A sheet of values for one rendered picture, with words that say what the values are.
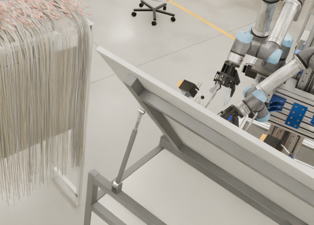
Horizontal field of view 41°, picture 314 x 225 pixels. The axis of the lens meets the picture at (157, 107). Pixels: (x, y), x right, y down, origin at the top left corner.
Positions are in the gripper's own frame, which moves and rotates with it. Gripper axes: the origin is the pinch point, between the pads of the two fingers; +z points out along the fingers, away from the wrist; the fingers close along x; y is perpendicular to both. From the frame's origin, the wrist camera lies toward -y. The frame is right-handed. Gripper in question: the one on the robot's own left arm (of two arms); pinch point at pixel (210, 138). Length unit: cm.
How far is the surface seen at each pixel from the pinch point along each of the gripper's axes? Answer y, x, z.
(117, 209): 5, 15, 57
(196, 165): -11.4, -12.1, 15.3
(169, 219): -14.4, 17.8, 40.1
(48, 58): 82, 3, 39
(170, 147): 3.0, -21.7, 20.9
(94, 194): 18, 16, 61
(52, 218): 0, -67, 118
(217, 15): 11, -383, -118
